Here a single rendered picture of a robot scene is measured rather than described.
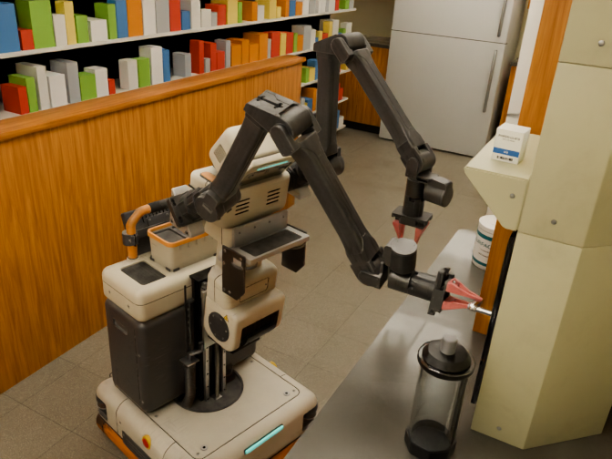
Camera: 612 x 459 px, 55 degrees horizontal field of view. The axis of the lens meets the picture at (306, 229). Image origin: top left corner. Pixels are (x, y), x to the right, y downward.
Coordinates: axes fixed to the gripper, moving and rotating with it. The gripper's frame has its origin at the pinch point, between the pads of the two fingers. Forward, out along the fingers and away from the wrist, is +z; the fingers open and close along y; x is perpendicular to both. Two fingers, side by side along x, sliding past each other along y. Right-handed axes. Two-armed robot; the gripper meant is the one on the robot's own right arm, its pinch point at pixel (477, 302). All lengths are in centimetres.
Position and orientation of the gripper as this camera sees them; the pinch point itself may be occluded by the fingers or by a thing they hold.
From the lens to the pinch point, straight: 133.1
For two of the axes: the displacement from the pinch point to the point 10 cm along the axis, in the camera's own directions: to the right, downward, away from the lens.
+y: 2.1, -9.6, -1.8
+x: 4.3, -0.7, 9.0
